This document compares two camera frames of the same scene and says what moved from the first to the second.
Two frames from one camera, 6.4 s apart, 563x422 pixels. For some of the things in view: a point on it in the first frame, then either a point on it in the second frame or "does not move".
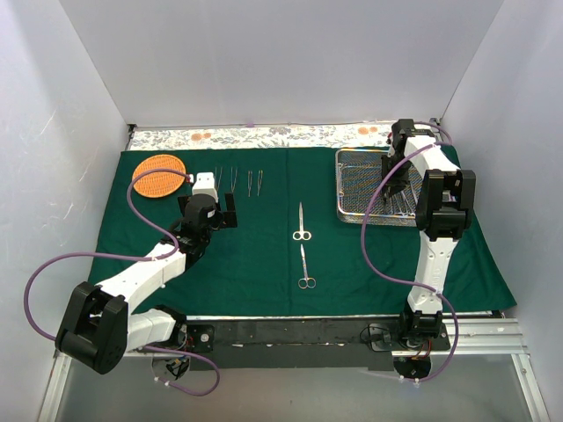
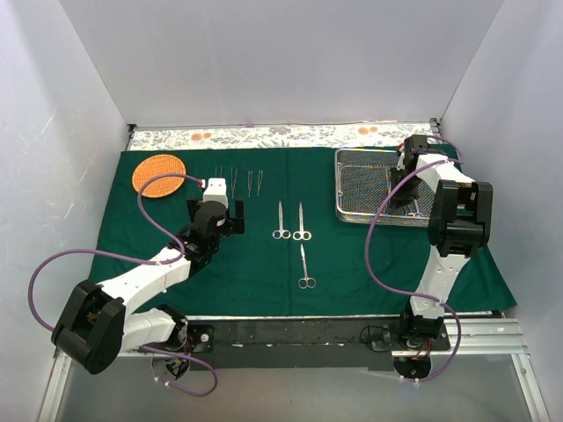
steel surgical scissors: (301, 234) does not move
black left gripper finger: (230, 215) to (238, 225)
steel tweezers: (231, 178) does not move
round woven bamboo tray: (161, 184) does not move
